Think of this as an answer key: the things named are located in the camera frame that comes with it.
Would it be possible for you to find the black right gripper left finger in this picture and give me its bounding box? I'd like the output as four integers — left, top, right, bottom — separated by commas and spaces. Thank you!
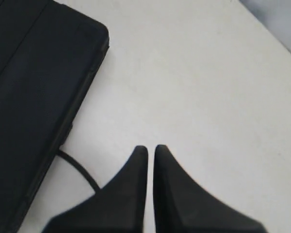
43, 146, 148, 233

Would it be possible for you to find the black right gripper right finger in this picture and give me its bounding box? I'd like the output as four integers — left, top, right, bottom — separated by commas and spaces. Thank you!
154, 145, 266, 233

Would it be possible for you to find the black braided rope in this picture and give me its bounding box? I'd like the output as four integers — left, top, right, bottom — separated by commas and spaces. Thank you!
57, 148, 101, 192

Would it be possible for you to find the black plastic carry case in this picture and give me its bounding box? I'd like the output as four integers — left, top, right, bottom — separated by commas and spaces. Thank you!
0, 0, 109, 233

